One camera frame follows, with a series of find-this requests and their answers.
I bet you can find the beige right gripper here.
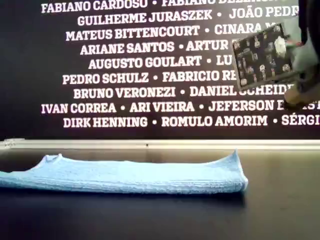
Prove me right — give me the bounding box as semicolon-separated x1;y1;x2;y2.
284;0;320;106

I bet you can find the light blue microfibre cloth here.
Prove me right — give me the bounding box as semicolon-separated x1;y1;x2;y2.
0;149;249;196

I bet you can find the black banner with white names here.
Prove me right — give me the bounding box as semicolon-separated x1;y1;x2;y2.
0;0;320;141

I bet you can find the aluminium table frame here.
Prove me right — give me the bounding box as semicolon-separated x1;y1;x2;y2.
0;137;320;151

